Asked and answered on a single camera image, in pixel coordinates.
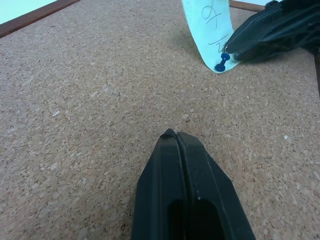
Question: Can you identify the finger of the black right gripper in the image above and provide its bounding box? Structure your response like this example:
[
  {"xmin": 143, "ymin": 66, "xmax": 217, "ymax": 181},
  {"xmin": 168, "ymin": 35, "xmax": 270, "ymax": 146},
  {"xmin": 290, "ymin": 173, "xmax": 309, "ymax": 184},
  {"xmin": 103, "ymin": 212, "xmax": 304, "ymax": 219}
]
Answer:
[
  {"xmin": 225, "ymin": 0, "xmax": 320, "ymax": 51},
  {"xmin": 232, "ymin": 36, "xmax": 320, "ymax": 62}
]

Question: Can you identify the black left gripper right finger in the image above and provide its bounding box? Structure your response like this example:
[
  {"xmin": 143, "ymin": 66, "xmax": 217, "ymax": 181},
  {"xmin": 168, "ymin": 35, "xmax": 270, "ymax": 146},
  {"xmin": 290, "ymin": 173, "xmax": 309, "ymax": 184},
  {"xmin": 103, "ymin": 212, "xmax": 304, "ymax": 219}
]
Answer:
[{"xmin": 176, "ymin": 131, "xmax": 256, "ymax": 240}]

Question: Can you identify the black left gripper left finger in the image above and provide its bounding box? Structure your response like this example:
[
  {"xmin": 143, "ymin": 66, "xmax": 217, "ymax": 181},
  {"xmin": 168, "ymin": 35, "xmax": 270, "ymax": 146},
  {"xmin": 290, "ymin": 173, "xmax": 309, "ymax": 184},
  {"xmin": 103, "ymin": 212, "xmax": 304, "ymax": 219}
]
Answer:
[{"xmin": 130, "ymin": 128, "xmax": 187, "ymax": 240}]

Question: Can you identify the green paper note with writing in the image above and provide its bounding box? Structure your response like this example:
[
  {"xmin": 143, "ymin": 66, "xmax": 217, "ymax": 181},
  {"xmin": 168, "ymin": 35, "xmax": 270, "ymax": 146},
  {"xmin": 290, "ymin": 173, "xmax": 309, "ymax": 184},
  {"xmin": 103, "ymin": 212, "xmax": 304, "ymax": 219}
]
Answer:
[{"xmin": 181, "ymin": 0, "xmax": 240, "ymax": 75}]

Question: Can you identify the blue pushpin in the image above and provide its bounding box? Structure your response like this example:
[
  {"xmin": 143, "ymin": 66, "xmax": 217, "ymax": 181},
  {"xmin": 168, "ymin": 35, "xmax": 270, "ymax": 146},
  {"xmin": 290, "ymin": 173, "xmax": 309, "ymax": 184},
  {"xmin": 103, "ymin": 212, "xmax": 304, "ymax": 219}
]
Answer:
[{"xmin": 214, "ymin": 52, "xmax": 231, "ymax": 72}]

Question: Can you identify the cork board with wooden frame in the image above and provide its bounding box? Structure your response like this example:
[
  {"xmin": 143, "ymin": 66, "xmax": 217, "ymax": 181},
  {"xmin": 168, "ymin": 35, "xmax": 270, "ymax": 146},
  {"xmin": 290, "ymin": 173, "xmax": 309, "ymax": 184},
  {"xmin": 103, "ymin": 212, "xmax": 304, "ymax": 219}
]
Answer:
[{"xmin": 0, "ymin": 0, "xmax": 320, "ymax": 240}]

